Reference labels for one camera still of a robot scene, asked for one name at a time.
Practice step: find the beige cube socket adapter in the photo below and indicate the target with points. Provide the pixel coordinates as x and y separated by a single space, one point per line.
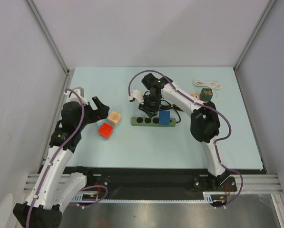
114 118

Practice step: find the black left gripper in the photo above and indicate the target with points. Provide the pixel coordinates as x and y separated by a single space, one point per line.
100 113

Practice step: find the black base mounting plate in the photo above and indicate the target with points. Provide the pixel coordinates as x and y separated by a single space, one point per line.
161 184

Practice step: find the red cube socket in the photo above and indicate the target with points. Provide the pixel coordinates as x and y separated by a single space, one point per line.
105 131

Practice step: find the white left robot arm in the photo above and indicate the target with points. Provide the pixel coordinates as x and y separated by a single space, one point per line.
44 206

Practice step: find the white slotted cable duct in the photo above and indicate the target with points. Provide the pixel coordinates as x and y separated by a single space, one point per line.
206 198

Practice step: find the green power strip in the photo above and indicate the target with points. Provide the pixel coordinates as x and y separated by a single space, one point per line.
150 122

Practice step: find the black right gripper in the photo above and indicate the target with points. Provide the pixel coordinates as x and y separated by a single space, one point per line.
150 106

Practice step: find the dark green cube socket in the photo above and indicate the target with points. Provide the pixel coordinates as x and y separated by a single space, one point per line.
206 94

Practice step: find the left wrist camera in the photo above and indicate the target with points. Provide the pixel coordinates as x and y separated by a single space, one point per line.
76 95

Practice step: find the teal triangular power strip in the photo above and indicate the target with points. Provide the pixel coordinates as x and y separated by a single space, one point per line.
100 123

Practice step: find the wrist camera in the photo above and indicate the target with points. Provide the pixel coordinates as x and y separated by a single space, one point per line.
136 95
76 95

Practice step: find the aluminium frame rail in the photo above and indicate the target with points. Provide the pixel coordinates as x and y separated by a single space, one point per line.
44 115

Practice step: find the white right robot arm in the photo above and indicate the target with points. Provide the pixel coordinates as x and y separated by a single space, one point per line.
204 120

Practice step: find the blue cube socket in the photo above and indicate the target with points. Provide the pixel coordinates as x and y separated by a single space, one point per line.
164 117

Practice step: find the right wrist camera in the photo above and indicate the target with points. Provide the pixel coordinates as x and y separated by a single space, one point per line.
136 95

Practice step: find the orange power strip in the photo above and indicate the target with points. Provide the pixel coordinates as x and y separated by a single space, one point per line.
196 96

